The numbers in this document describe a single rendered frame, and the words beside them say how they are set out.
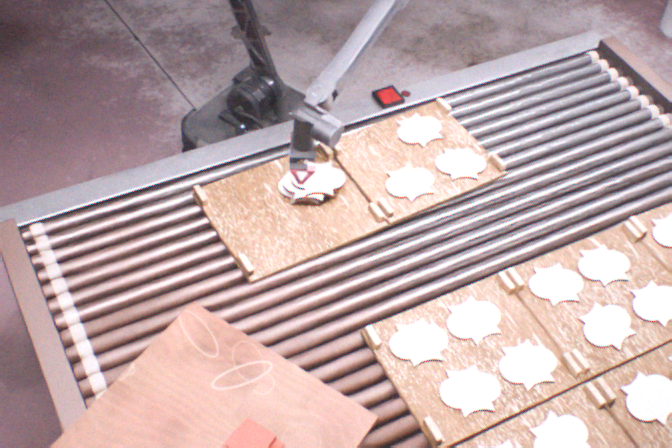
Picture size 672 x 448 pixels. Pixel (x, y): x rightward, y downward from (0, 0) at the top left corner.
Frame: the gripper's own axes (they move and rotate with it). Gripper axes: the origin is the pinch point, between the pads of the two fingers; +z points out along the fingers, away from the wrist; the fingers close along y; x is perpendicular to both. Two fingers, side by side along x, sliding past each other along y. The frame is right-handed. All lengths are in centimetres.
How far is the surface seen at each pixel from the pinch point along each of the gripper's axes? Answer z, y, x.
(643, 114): 7, 38, -109
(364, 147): 7.4, 17.6, -19.1
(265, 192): 8.1, -1.2, 9.2
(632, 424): 8, -71, -75
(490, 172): 7, 9, -55
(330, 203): 7.9, -4.7, -8.5
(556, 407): 8, -66, -59
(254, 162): 9.8, 12.1, 12.5
